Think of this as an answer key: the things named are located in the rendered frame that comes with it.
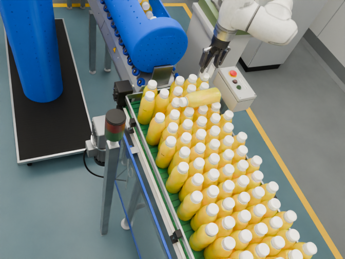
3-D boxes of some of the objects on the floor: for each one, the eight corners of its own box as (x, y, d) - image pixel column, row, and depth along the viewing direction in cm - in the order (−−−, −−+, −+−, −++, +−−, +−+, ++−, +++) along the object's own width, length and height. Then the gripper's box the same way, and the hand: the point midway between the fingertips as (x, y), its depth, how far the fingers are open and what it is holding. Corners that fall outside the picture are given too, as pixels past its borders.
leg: (94, 69, 268) (95, 9, 218) (96, 74, 265) (97, 14, 215) (88, 70, 265) (87, 9, 215) (90, 74, 263) (89, 14, 213)
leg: (109, 68, 273) (113, 8, 223) (111, 72, 270) (115, 13, 221) (103, 68, 271) (106, 8, 221) (104, 73, 268) (108, 13, 218)
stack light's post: (105, 227, 189) (116, 137, 102) (107, 234, 187) (120, 147, 100) (99, 229, 187) (106, 140, 100) (101, 236, 186) (109, 149, 98)
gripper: (234, 28, 122) (215, 69, 141) (201, 31, 115) (186, 73, 134) (243, 40, 118) (223, 80, 137) (209, 43, 112) (192, 85, 131)
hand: (207, 71), depth 133 cm, fingers closed on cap, 4 cm apart
